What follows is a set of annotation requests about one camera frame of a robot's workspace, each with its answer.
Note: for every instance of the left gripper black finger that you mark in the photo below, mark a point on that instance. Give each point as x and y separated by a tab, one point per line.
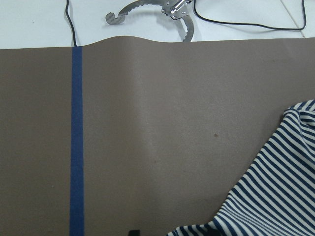
134	233

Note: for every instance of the navy white striped polo shirt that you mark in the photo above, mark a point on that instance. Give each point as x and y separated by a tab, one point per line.
276	194

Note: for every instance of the metal reacher grabber tool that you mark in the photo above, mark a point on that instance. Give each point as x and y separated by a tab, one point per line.
175	9

